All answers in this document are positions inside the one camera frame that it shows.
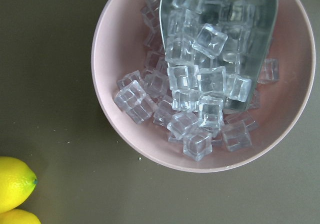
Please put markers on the pink bowl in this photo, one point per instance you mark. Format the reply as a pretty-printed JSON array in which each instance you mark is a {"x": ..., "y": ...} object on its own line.
[{"x": 118, "y": 49}]

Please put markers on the metal ice scoop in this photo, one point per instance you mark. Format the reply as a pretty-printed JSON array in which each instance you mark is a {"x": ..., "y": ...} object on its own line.
[{"x": 215, "y": 50}]

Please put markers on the yellow lemon near strawberry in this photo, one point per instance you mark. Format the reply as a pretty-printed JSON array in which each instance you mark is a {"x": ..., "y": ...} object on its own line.
[{"x": 17, "y": 180}]

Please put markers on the yellow lemon outer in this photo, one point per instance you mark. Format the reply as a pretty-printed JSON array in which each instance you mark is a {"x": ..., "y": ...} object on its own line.
[{"x": 19, "y": 216}]

